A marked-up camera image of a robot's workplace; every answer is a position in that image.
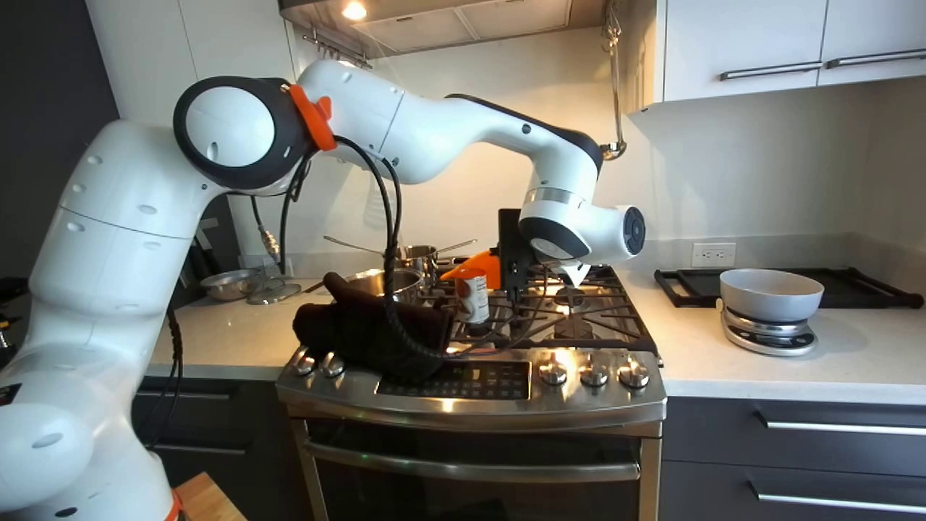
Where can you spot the range hood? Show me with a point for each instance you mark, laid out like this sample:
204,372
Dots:
395,26

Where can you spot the hanging metal ladle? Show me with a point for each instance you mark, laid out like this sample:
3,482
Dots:
612,45

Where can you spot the white salt shaker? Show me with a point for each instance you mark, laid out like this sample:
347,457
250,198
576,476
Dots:
479,301

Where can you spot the stainless steel stove range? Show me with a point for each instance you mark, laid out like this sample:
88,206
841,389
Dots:
550,415

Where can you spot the dark lower right drawers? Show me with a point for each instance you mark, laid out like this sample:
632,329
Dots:
793,460

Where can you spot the grey mixing bowl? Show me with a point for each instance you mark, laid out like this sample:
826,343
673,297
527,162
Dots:
770,292

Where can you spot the round kitchen scale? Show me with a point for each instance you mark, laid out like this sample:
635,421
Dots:
783,340

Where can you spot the black tray on counter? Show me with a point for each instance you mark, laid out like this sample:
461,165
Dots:
842,287

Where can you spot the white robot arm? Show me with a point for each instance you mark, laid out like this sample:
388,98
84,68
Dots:
130,213

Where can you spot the orange silicone mat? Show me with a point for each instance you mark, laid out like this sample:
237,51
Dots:
479,263

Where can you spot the black oven mitt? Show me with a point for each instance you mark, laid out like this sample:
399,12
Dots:
402,340

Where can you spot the glass pot lid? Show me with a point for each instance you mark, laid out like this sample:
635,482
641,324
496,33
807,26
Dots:
243,284

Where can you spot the small steel saucepan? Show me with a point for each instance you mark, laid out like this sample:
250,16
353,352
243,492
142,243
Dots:
409,256

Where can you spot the large steel saucepan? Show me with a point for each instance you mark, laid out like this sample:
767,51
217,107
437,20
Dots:
372,284

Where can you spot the wooden stool corner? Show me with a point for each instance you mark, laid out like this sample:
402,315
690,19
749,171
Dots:
201,499

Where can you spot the white upper cabinet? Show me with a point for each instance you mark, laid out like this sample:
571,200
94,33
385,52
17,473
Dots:
687,51

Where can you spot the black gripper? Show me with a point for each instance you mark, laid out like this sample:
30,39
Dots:
519,262

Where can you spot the dark lower left cabinet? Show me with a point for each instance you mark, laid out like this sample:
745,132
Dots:
229,430

